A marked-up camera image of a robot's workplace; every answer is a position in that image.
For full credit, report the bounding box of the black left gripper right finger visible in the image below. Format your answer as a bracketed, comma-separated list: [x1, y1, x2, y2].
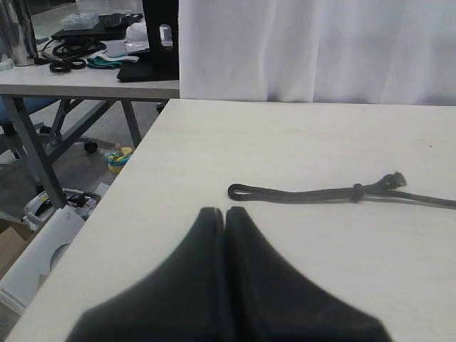
[225, 207, 391, 341]

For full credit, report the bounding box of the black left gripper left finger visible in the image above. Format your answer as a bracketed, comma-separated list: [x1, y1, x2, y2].
[67, 207, 224, 341]

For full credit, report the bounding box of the black cord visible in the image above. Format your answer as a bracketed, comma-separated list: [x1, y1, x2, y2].
[227, 171, 456, 210]

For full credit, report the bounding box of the white cardboard box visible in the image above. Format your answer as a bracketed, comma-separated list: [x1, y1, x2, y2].
[1, 207, 85, 315]

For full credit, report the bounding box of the brown cardboard box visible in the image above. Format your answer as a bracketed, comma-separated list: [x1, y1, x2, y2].
[0, 218, 35, 278]

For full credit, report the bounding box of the yellow blue toy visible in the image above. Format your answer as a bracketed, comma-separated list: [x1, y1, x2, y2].
[107, 143, 134, 174]

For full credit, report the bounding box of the white side table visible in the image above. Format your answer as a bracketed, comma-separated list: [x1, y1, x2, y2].
[1, 65, 180, 208]

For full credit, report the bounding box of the black monitor stand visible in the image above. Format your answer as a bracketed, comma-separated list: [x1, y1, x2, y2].
[118, 0, 180, 83]

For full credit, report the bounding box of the teal cloth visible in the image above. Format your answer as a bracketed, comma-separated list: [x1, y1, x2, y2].
[86, 54, 140, 70]

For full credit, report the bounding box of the white cup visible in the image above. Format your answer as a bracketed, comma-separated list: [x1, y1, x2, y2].
[104, 40, 128, 58]

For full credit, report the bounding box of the blue office chair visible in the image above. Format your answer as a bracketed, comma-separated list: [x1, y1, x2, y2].
[7, 98, 100, 161]

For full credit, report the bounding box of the white curtain backdrop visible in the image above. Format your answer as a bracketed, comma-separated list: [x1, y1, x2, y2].
[178, 1, 455, 105]

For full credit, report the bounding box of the clear plastic container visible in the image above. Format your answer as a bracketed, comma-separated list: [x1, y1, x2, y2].
[61, 12, 99, 31]

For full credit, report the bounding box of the coiled black cable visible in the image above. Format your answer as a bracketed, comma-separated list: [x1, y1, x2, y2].
[42, 38, 106, 75]

